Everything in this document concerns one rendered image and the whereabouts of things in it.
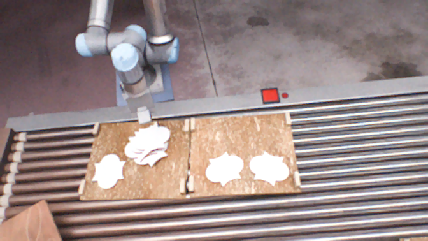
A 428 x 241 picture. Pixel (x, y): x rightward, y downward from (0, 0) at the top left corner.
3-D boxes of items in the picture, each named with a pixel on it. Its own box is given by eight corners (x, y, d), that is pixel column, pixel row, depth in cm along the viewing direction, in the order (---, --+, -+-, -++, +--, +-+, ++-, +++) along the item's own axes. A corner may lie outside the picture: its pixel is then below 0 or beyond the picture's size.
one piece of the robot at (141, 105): (121, 102, 111) (134, 134, 124) (150, 95, 112) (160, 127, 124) (118, 77, 118) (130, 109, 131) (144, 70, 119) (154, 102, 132)
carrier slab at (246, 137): (192, 120, 154) (191, 118, 153) (288, 115, 151) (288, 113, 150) (190, 197, 135) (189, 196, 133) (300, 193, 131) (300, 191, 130)
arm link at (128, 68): (137, 39, 109) (133, 58, 103) (146, 66, 117) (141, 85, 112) (113, 41, 109) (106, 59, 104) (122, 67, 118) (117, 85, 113)
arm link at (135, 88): (145, 81, 113) (120, 88, 112) (148, 92, 117) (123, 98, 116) (141, 66, 118) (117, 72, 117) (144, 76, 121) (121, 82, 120)
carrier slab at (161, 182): (99, 125, 158) (97, 123, 157) (191, 122, 154) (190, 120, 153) (81, 201, 138) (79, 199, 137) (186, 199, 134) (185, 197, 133)
